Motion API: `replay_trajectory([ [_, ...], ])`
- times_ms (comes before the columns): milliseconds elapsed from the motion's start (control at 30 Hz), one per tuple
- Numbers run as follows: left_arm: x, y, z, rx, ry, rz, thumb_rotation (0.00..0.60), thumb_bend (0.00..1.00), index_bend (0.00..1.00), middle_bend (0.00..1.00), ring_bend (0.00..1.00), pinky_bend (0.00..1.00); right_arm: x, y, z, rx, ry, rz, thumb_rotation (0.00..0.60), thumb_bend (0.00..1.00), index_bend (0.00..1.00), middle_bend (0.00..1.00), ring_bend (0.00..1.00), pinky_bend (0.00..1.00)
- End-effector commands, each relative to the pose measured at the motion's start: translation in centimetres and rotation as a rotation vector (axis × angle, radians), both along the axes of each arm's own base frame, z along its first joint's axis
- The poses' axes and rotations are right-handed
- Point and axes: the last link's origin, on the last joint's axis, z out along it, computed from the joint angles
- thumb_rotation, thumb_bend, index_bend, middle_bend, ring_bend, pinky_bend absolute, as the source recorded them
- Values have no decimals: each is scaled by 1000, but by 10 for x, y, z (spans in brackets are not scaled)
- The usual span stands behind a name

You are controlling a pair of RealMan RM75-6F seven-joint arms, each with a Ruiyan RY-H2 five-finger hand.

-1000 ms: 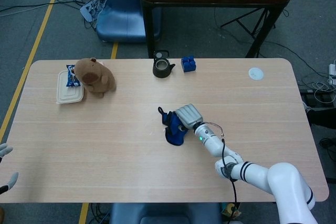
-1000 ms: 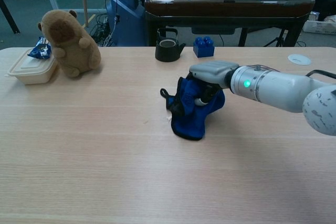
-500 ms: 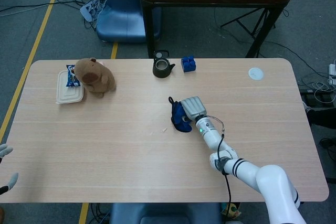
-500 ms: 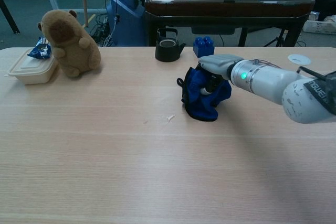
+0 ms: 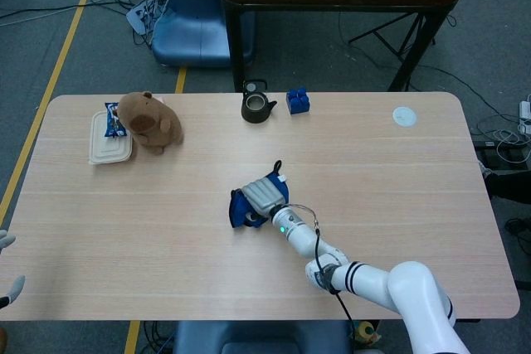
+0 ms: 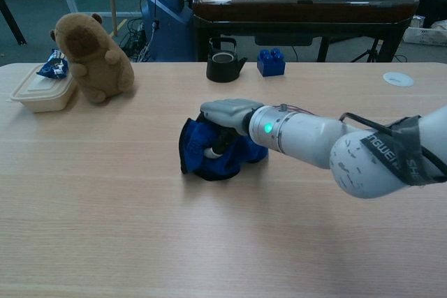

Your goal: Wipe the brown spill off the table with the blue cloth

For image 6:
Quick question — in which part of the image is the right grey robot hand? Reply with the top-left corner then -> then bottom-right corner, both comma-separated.
200,98 -> 265,158

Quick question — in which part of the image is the blue cloth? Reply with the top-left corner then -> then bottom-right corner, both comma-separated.
179,112 -> 270,182

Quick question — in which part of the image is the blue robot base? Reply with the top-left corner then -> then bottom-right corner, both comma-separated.
141,0 -> 196,63

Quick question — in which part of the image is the black teapot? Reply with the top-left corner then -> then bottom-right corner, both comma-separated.
205,36 -> 249,84

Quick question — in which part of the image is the blue building block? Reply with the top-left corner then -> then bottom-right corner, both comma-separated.
256,48 -> 286,77

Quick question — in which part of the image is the dark wooden mahjong table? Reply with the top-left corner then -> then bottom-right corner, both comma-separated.
191,0 -> 420,63

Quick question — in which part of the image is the brown plush capybara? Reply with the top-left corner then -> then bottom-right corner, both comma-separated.
50,13 -> 135,105

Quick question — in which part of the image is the black tripod stand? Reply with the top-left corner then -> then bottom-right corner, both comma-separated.
350,37 -> 382,64

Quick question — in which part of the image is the wooden pole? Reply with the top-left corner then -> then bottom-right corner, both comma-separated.
107,0 -> 119,37

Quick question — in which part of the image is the blue snack packet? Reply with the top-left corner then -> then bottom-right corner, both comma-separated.
36,49 -> 71,80

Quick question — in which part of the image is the beige lidded lunch box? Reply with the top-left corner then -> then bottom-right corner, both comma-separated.
9,66 -> 78,114

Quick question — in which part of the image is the white printed bag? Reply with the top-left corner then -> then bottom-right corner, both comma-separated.
403,15 -> 447,46

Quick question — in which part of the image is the black cable tangle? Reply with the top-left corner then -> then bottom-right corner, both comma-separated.
120,18 -> 152,62

